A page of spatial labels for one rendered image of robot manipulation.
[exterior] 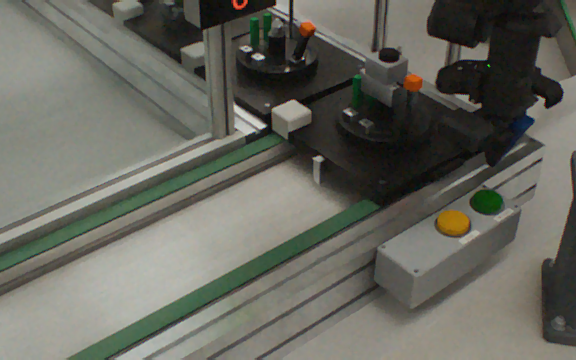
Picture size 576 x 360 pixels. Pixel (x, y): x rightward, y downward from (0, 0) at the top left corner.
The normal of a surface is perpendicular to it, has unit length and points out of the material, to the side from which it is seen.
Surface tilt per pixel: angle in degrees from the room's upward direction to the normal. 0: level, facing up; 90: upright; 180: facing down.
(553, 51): 45
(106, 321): 0
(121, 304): 0
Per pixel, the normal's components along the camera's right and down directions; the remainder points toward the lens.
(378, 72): -0.77, 0.38
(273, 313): 0.63, 0.47
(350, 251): 0.00, -0.80
